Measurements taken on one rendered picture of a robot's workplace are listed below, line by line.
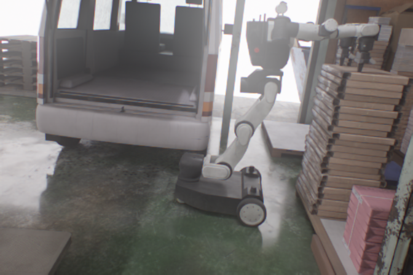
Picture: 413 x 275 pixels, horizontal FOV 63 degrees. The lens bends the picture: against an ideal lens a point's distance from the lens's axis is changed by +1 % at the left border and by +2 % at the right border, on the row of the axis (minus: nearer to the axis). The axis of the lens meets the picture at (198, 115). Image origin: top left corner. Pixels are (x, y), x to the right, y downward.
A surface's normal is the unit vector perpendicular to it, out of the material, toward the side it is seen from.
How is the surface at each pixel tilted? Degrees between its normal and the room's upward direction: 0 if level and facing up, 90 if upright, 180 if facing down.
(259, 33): 90
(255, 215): 90
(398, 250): 90
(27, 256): 0
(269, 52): 101
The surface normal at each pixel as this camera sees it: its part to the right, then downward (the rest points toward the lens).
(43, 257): 0.09, -0.96
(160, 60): -0.08, 0.26
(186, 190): -0.45, 0.20
